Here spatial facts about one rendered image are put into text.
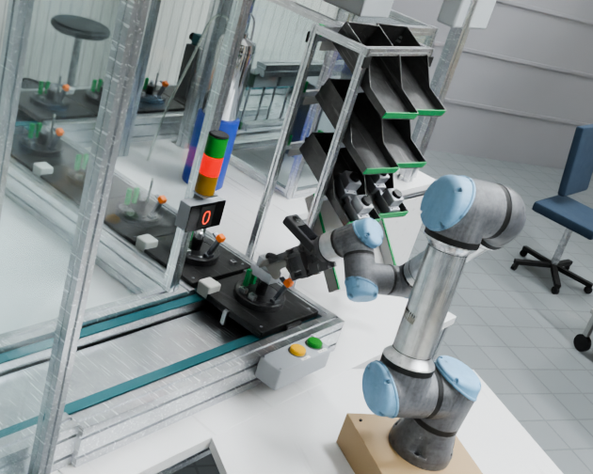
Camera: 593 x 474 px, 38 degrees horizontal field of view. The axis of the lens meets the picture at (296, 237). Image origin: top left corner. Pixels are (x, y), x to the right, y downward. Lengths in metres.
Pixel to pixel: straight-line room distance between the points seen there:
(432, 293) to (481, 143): 6.23
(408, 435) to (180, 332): 0.63
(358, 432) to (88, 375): 0.62
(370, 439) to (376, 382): 0.20
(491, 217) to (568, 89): 6.57
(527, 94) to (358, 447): 6.27
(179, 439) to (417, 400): 0.53
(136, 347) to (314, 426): 0.47
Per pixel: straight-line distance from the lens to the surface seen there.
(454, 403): 1.94
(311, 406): 2.19
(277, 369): 2.10
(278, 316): 2.29
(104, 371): 2.02
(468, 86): 7.66
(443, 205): 1.74
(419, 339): 1.82
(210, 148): 2.08
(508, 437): 2.40
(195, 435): 1.99
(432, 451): 2.00
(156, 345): 2.14
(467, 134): 7.85
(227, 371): 2.05
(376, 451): 1.99
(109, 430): 1.85
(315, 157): 2.44
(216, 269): 2.43
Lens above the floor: 2.09
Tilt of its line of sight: 24 degrees down
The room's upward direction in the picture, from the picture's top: 17 degrees clockwise
